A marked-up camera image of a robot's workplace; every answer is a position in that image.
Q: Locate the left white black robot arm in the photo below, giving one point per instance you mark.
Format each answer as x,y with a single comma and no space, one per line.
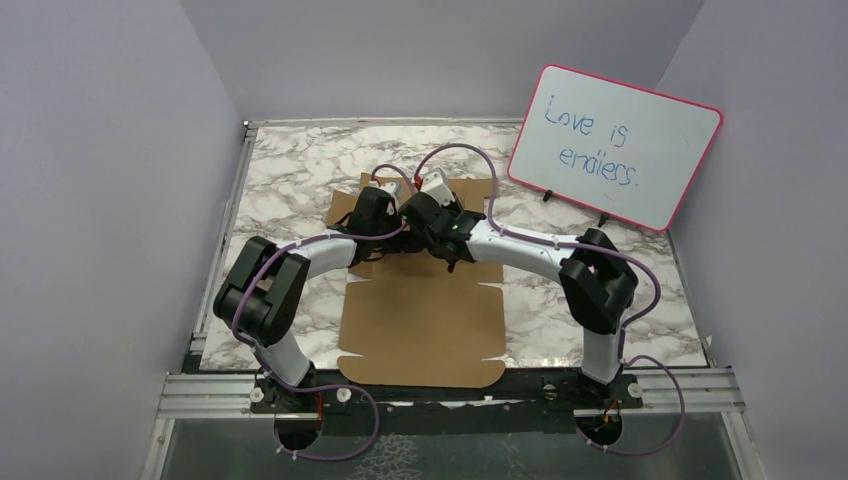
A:
260,296

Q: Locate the pink framed whiteboard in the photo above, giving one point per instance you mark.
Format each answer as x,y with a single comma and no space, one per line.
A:
619,149

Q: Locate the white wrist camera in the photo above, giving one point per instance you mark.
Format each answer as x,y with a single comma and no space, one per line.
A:
394,189
435,184

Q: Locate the brown cardboard box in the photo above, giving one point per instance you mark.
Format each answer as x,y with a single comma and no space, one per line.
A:
407,321

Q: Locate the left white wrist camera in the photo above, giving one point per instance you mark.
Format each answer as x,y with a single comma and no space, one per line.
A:
394,189

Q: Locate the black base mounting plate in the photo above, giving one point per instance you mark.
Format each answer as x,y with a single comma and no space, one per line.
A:
544,400

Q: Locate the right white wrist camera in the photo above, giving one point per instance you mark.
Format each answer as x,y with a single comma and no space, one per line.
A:
435,184

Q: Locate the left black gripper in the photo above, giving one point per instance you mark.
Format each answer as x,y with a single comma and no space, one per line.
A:
392,248

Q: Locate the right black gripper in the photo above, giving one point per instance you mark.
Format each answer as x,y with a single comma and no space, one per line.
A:
454,207

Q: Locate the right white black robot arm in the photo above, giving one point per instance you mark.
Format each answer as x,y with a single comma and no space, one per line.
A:
597,281

